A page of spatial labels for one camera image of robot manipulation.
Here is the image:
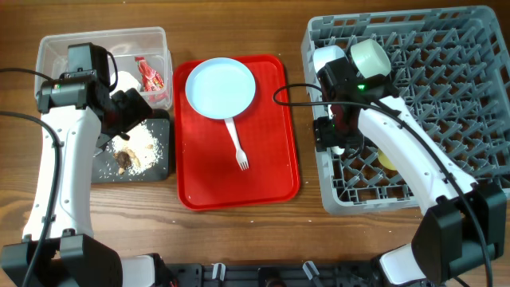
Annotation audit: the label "light blue bowl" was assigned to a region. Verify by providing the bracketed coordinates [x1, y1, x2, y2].
[312, 45, 345, 73]

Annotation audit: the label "red plastic tray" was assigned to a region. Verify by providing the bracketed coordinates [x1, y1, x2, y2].
[174, 54, 300, 211]

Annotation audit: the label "red snack wrapper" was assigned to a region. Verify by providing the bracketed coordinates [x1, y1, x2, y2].
[135, 57, 164, 92]

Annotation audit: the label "rice and food scraps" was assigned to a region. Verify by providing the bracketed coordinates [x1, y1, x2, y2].
[105, 121, 163, 176]

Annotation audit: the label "black tray bin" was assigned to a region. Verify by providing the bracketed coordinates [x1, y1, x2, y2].
[92, 109, 173, 183]

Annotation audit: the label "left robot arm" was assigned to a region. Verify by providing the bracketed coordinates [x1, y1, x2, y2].
[1, 42, 179, 286]

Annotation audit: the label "yellow cup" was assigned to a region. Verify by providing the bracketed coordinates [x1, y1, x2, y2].
[378, 149, 397, 171]

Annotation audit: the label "green bowl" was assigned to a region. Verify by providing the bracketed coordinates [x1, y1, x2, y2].
[351, 39, 391, 78]

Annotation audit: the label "white plastic spoon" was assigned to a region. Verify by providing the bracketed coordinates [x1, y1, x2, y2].
[330, 146, 345, 155]

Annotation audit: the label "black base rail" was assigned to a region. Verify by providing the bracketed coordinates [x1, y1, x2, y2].
[167, 261, 384, 287]

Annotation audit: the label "grey dishwasher rack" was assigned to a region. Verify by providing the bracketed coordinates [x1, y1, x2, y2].
[300, 6, 509, 191]

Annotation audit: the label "light blue plate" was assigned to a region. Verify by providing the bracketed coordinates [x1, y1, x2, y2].
[185, 57, 257, 120]

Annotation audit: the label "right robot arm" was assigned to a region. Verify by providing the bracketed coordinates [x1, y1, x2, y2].
[313, 56, 507, 286]

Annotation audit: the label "crumpled white tissue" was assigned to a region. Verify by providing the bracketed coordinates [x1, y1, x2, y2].
[110, 71, 142, 96]

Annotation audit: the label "pink plastic fork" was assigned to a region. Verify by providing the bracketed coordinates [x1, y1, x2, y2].
[225, 118, 249, 171]

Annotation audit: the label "clear plastic bin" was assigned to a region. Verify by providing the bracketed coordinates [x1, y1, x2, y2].
[36, 27, 173, 110]

